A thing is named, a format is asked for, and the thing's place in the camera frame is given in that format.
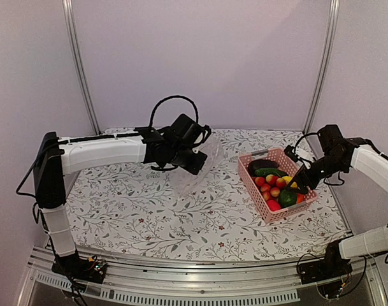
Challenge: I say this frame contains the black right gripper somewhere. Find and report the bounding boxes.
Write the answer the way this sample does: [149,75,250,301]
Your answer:
[286,153,347,194]

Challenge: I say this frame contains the clear zip top bag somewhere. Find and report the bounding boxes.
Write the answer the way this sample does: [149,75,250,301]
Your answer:
[173,135,225,201]

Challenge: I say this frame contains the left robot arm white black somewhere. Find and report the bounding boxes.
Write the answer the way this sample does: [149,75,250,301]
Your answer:
[32,114,212,277]

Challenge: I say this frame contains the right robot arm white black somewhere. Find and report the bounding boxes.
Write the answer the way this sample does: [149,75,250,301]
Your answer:
[284,124,388,278]

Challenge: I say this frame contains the yellow lemon toy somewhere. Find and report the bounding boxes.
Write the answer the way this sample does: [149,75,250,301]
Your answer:
[282,176,298,189]

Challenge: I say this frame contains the pink perforated plastic basket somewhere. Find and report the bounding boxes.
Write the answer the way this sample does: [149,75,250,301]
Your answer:
[238,148,318,223]

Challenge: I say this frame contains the orange red mango toy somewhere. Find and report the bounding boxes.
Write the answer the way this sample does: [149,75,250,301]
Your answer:
[296,193,305,204]

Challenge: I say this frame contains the small red peach toy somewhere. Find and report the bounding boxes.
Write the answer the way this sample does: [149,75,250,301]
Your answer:
[269,187,281,198]

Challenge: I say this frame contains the red yellow apple toy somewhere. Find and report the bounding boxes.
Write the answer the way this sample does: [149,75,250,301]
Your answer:
[265,174,278,186]

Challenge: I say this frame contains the red strawberry toy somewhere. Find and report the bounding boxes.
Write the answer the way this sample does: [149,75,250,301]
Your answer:
[266,200,282,212]

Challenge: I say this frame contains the green cucumber toy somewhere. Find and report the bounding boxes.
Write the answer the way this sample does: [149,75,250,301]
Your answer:
[254,168,288,177]

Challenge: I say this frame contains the red yellow peach toy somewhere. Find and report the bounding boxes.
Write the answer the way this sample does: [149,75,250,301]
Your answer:
[254,177,266,187]

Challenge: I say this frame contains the dark purple eggplant toy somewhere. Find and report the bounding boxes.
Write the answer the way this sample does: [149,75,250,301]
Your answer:
[248,159,279,177]

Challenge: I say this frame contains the floral patterned tablecloth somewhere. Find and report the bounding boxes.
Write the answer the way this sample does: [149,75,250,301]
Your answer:
[66,129,349,261]

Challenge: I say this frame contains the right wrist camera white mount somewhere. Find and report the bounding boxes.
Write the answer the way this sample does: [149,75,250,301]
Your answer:
[284,145,315,163]

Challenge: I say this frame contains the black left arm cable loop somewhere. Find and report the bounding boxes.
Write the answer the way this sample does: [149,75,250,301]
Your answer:
[148,95,201,130]

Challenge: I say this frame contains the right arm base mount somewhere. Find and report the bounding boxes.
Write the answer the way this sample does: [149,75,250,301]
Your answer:
[296,240,352,299]

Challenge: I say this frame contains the front aluminium rail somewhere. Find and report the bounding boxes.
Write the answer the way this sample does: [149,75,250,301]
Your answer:
[17,247,388,305]

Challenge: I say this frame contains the right aluminium frame post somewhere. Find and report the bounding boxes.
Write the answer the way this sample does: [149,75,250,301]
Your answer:
[303,0,340,134]

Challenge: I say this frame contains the aluminium frame post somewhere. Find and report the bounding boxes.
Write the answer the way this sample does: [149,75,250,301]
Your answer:
[303,0,340,134]
[62,0,101,135]

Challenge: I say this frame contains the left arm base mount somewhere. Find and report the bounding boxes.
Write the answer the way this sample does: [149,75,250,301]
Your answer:
[52,251,108,284]

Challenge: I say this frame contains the left aluminium frame post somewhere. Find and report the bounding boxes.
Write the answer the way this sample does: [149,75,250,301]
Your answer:
[62,0,101,135]

